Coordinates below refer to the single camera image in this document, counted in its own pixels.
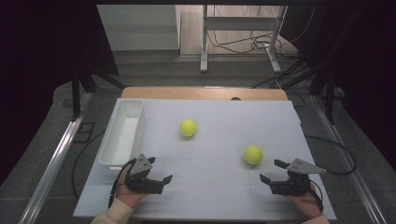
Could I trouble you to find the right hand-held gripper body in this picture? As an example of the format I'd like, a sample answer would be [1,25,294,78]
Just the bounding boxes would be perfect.
[269,157,328,197]

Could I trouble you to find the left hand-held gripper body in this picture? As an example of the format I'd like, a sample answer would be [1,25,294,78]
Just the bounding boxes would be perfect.
[124,153,165,195]

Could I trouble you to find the white plastic bin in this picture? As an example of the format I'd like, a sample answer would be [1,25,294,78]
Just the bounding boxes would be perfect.
[98,98,148,172]

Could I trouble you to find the yellow tennis ball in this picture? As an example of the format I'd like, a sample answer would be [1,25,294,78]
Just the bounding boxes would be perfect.
[179,119,198,138]
[243,145,263,166]

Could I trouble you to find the person's right hand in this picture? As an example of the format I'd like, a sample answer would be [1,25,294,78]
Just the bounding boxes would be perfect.
[284,182,323,220]

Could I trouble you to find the person's left hand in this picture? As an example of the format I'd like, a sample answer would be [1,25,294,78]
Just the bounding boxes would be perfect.
[115,167,149,209]

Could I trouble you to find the black stand legs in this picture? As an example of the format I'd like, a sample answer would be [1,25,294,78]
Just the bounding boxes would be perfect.
[70,71,127,119]
[281,59,337,125]

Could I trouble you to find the wooden table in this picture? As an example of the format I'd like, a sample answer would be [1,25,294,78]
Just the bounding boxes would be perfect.
[120,86,289,102]

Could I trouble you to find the white cabinet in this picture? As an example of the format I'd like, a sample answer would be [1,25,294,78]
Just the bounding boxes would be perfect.
[96,4,181,51]

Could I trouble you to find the dark curtain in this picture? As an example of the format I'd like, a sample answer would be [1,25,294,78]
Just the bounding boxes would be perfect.
[0,0,120,185]
[279,0,396,172]

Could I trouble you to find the right hand-held gripper black cable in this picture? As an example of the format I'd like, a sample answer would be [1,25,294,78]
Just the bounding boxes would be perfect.
[309,178,325,214]

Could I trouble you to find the hand-held gripper black cable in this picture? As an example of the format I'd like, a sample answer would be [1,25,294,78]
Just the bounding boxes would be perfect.
[107,158,138,209]
[309,178,325,214]

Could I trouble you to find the left hand-held gripper black cable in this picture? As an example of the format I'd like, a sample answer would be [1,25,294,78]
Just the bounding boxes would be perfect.
[107,158,138,209]

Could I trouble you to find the aluminium floor rail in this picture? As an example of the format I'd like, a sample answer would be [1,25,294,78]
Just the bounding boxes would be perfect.
[311,94,389,224]
[17,91,94,224]

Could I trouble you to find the looped black cable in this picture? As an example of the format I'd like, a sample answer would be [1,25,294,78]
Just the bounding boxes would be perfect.
[304,134,358,175]

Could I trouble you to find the thin black floor cable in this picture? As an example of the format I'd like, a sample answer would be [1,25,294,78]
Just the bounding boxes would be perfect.
[71,129,106,200]

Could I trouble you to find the thick black floor cables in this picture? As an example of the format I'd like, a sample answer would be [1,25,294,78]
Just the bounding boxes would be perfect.
[251,60,307,90]

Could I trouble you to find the tangle of floor cables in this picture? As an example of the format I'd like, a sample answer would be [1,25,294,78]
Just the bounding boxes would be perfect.
[206,29,300,60]

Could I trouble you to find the white metal stand frame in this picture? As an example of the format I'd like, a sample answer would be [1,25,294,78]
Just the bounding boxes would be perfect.
[200,4,289,75]

